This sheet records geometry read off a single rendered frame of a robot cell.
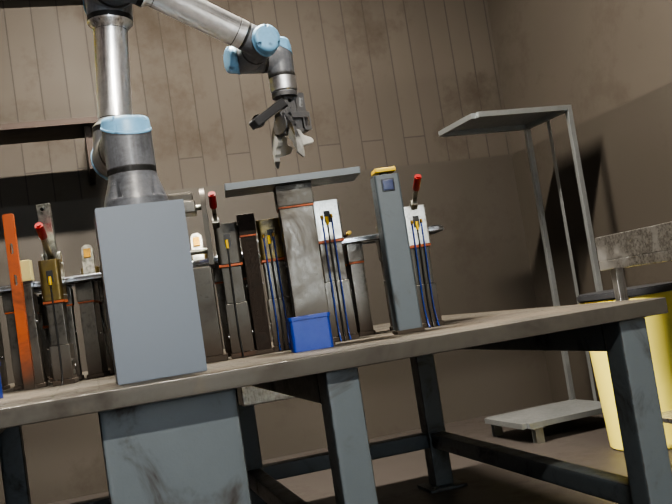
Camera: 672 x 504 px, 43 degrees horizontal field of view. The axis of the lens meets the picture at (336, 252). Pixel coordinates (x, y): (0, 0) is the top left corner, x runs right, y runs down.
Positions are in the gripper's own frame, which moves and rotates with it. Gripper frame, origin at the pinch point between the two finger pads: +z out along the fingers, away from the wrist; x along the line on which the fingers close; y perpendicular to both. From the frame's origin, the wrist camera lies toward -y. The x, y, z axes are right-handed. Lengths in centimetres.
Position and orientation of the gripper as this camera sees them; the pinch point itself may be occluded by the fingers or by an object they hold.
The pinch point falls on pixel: (288, 163)
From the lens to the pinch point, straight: 239.1
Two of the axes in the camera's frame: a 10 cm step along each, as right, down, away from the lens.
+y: 8.4, -0.9, 5.4
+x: -5.3, 1.3, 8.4
